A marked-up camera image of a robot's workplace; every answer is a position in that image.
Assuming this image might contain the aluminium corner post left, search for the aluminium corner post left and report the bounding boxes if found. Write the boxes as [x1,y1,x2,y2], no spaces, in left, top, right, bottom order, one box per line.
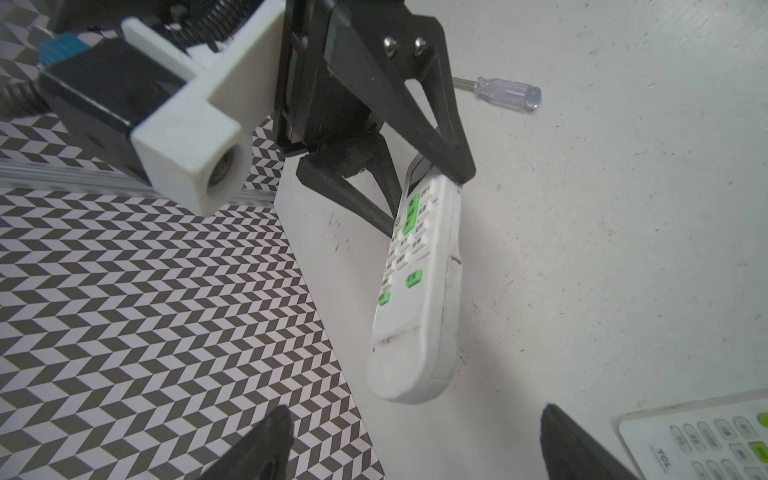
[1,159,276,216]

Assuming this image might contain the clear handle screwdriver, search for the clear handle screwdriver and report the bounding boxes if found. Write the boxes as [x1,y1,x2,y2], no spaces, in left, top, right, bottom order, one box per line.
[452,77,542,113]

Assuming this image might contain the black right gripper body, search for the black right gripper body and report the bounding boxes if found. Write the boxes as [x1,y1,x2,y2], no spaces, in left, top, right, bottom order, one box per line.
[273,1,386,157]

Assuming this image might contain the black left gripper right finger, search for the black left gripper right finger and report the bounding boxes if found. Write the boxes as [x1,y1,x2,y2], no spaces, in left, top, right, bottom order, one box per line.
[540,404,637,480]

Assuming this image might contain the white remote green buttons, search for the white remote green buttons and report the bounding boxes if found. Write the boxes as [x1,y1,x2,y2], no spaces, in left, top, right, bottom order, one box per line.
[367,155,462,404]

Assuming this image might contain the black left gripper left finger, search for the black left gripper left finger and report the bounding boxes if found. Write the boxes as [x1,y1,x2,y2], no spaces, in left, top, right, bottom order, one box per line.
[199,405,295,480]

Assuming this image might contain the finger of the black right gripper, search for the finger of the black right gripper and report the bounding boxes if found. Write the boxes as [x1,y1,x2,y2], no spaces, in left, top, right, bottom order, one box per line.
[295,133,404,238]
[323,1,476,185]

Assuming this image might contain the white TCL remote control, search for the white TCL remote control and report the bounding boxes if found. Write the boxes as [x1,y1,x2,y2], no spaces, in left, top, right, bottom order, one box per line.
[618,389,767,480]

